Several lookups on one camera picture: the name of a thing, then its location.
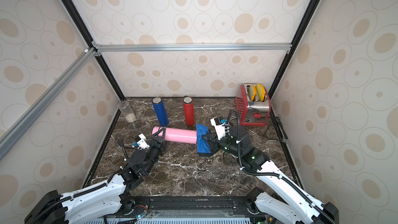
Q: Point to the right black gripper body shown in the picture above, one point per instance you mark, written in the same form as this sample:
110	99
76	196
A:
213	142

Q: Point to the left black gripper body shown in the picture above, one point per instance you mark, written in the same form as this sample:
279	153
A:
152	154

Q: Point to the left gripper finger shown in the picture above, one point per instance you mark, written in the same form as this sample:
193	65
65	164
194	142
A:
155	139
162	132

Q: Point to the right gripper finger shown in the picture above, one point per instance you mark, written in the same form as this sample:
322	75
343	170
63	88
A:
211	148
210	137

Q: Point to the blue cloth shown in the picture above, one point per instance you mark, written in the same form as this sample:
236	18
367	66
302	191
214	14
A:
203	148

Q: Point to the pink thermos bottle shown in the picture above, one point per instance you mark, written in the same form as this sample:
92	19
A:
181	135

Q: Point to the blue thermos bottle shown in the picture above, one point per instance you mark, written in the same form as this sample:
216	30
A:
160	111

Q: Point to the red thermos bottle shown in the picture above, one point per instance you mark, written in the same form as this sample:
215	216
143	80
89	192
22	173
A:
188	107

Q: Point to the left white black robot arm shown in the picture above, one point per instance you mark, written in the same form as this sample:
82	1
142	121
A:
104	198

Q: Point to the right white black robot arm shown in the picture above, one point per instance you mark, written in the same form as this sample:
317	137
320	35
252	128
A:
256	163

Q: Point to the clear glass cup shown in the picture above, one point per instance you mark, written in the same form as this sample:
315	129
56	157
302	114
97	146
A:
127	111

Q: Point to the red polka dot toaster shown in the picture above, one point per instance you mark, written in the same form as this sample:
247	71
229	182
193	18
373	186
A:
251	113

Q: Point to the left yellow toast slice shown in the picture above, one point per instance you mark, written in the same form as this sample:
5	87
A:
252	92

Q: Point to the yellow toast slice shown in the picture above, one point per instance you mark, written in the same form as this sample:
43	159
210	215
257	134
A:
252	92
261	92

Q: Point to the right yellow toast slice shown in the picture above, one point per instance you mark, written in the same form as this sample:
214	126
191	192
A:
261	92

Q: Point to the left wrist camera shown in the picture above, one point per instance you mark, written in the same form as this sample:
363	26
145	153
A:
140	142

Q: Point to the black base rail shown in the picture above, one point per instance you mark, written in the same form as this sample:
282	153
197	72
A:
189	207

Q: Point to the horizontal aluminium rail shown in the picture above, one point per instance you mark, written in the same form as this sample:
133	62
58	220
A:
193	47

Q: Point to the left diagonal aluminium rail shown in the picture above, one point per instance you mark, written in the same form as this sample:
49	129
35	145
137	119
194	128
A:
12	135

